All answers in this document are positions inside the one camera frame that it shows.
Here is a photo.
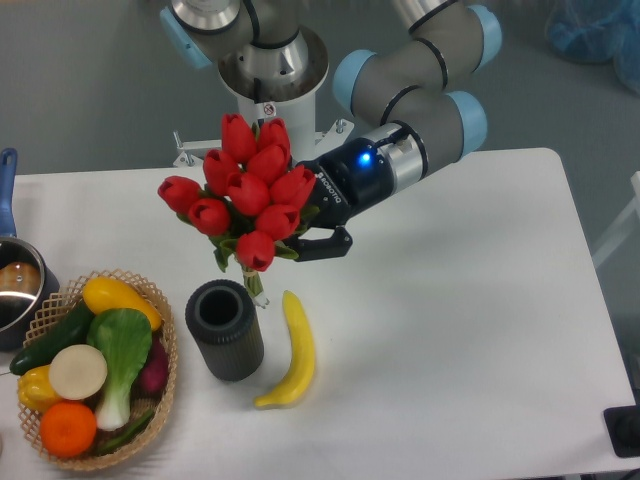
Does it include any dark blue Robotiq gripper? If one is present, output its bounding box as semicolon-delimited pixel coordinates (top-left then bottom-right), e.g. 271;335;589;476
284;137;396;262

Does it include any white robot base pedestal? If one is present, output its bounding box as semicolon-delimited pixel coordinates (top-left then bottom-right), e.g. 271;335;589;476
216;26;354;162

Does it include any purple sweet potato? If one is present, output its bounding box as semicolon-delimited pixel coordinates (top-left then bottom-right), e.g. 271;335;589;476
137;337;169;395

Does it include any green bok choy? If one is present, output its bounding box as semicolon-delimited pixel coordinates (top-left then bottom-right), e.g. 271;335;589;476
87;308;152;431

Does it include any yellow squash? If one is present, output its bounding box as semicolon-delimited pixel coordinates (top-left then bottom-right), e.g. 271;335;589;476
82;277;162;331

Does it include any dark green cucumber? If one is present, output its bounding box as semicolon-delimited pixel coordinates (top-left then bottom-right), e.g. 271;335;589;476
9;300;95;376

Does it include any blue plastic bag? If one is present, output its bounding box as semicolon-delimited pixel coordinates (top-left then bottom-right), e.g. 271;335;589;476
545;1;639;93

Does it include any white frame at right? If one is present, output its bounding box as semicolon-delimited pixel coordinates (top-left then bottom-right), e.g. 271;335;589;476
591;171;639;269

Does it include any round white radish slice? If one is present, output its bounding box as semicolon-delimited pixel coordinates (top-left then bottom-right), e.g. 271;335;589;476
48;344;108;400

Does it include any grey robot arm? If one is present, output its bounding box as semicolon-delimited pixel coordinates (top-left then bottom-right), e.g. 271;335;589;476
160;1;502;261

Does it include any yellow bell pepper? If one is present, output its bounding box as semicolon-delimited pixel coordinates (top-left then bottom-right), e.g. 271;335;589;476
18;365;62;413

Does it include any yellow banana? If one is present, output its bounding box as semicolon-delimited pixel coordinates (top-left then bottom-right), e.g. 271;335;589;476
253;290;316;409

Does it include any black device at table edge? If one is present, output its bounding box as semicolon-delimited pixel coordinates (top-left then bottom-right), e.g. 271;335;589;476
603;405;639;458

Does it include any blue saucepan with handle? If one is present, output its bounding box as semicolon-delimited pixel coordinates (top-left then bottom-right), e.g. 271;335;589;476
1;148;59;352

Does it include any orange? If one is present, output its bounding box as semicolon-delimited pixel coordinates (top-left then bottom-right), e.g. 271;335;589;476
39;402;97;458

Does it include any dark grey ribbed vase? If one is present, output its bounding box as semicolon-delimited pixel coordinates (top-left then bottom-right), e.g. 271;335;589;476
185;279;264;382

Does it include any green chili pepper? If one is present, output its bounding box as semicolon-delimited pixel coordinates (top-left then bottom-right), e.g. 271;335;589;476
91;409;155;457

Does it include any red tulip bouquet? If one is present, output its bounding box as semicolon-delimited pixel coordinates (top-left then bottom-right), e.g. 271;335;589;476
157;114;318;308

